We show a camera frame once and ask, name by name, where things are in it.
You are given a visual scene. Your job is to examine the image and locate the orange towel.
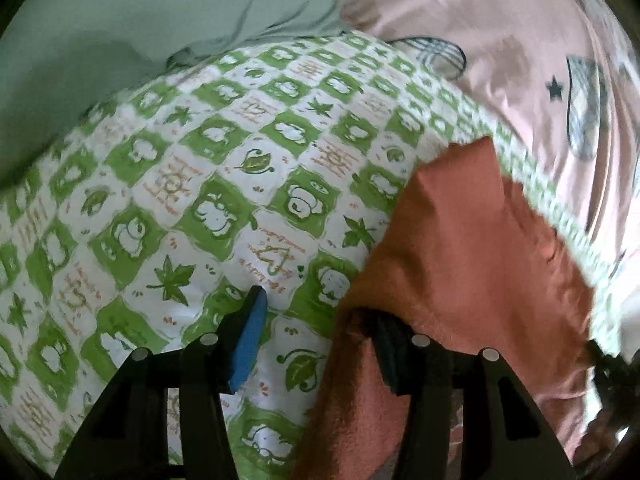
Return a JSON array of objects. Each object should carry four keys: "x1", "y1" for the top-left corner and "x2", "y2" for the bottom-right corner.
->
[{"x1": 290, "y1": 136, "x2": 621, "y2": 480}]

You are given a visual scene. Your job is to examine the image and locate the pink heart-print duvet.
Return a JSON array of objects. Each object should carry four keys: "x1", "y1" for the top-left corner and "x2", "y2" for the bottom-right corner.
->
[{"x1": 330, "y1": 0, "x2": 640, "y2": 311}]

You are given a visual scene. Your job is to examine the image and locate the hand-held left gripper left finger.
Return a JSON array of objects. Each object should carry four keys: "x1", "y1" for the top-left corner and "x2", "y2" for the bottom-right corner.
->
[{"x1": 54, "y1": 285, "x2": 269, "y2": 480}]

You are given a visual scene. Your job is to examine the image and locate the plain green pillow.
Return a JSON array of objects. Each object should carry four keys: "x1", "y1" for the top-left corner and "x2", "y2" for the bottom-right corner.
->
[{"x1": 0, "y1": 0, "x2": 351, "y2": 186}]

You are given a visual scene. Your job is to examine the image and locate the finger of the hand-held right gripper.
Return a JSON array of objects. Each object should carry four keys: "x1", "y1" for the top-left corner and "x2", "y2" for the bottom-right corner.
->
[{"x1": 586, "y1": 340, "x2": 632, "y2": 411}]

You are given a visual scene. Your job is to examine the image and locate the green checked printed blanket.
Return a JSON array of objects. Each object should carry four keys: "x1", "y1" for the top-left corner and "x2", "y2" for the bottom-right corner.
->
[{"x1": 0, "y1": 30, "x2": 623, "y2": 480}]

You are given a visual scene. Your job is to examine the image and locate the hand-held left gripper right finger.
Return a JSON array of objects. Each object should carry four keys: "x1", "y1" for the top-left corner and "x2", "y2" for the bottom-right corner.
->
[{"x1": 372, "y1": 312, "x2": 578, "y2": 480}]

